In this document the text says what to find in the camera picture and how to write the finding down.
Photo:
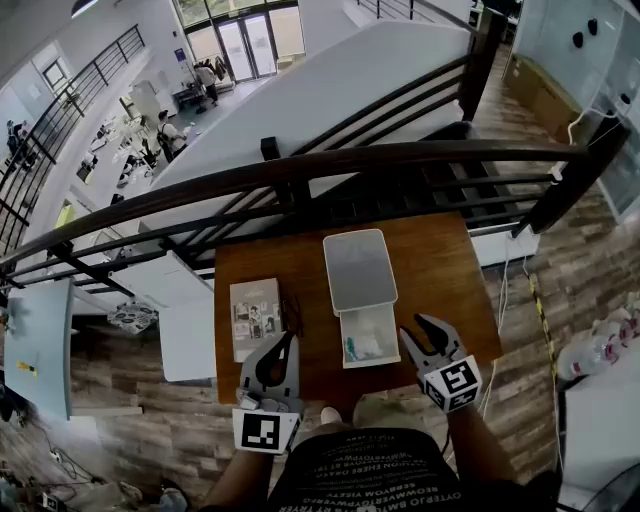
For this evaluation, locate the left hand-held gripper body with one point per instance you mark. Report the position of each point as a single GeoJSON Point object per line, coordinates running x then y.
{"type": "Point", "coordinates": [260, 430]}

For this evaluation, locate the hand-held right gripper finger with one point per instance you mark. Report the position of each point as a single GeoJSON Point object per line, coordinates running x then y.
{"type": "Point", "coordinates": [447, 337]}
{"type": "Point", "coordinates": [412, 350]}

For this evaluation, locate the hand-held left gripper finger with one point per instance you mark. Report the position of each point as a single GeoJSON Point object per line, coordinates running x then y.
{"type": "Point", "coordinates": [294, 372]}
{"type": "Point", "coordinates": [249, 372]}

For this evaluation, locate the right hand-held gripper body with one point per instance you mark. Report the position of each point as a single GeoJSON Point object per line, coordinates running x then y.
{"type": "Point", "coordinates": [455, 382]}

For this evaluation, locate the white storage box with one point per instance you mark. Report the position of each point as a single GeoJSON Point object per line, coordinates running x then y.
{"type": "Point", "coordinates": [357, 270]}

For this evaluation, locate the person's right forearm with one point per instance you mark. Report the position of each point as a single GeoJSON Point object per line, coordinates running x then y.
{"type": "Point", "coordinates": [480, 445]}

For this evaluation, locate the person's left forearm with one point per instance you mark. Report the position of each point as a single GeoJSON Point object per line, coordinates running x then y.
{"type": "Point", "coordinates": [240, 480]}

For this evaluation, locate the black rectangular block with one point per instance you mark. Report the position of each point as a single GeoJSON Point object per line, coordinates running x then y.
{"type": "Point", "coordinates": [269, 148]}

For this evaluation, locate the grey picture book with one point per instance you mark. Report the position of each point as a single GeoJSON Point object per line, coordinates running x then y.
{"type": "Point", "coordinates": [255, 320]}

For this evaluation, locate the person's light shoe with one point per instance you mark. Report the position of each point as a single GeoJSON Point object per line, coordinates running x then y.
{"type": "Point", "coordinates": [330, 414]}

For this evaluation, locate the black eyeglasses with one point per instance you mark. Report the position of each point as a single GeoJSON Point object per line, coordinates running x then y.
{"type": "Point", "coordinates": [291, 315]}

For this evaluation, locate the wooden table with black legs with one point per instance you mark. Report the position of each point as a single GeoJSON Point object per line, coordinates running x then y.
{"type": "Point", "coordinates": [430, 280]}

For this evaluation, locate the person's khaki shorts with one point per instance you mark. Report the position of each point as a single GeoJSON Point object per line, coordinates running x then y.
{"type": "Point", "coordinates": [382, 410]}

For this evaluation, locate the white chair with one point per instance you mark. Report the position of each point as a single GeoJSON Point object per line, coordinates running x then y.
{"type": "Point", "coordinates": [185, 320]}

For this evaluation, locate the yellow black floor tape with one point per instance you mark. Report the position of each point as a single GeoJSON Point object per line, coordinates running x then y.
{"type": "Point", "coordinates": [542, 325]}

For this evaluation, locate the person's black printed shirt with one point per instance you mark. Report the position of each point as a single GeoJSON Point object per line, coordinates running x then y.
{"type": "Point", "coordinates": [370, 475]}

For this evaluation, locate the patterned round cushion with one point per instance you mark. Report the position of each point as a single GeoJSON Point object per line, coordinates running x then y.
{"type": "Point", "coordinates": [132, 316]}

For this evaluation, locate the pack of water bottles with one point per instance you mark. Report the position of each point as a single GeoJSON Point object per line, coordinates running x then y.
{"type": "Point", "coordinates": [600, 345]}

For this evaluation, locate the white counter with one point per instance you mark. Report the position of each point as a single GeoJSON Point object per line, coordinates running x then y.
{"type": "Point", "coordinates": [600, 425]}

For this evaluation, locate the dark metal railing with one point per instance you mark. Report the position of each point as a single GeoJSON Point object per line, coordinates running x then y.
{"type": "Point", "coordinates": [400, 155]}

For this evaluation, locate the black standing fan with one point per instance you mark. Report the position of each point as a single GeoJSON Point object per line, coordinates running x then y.
{"type": "Point", "coordinates": [620, 492]}

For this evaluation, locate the light blue table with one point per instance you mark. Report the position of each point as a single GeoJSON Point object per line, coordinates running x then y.
{"type": "Point", "coordinates": [37, 350]}

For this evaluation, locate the cardboard boxes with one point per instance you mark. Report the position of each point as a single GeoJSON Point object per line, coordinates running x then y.
{"type": "Point", "coordinates": [540, 100]}

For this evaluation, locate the black coats on rack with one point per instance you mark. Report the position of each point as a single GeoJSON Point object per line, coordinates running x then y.
{"type": "Point", "coordinates": [220, 67]}

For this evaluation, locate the glass entrance doors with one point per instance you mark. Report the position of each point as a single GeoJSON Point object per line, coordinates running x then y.
{"type": "Point", "coordinates": [245, 40]}

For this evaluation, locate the dome pendant lamp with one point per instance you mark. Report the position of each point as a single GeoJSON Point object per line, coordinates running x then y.
{"type": "Point", "coordinates": [84, 6]}

